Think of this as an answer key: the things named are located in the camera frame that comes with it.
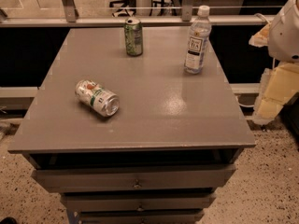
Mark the white cable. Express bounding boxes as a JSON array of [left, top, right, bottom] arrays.
[[236, 93, 257, 108]]

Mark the grey drawer cabinet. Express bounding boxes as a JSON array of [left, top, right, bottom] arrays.
[[9, 27, 254, 224]]

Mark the metal railing frame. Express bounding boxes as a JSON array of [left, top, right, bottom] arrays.
[[0, 0, 286, 27]]

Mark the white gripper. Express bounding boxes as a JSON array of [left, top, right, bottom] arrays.
[[249, 0, 299, 125]]

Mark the clear plastic water bottle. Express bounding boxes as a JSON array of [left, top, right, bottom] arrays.
[[184, 6, 212, 74]]

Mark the green soda can upright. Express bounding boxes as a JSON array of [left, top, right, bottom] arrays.
[[124, 17, 143, 56]]

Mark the white green 7up can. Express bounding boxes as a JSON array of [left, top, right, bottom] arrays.
[[75, 79, 120, 117]]

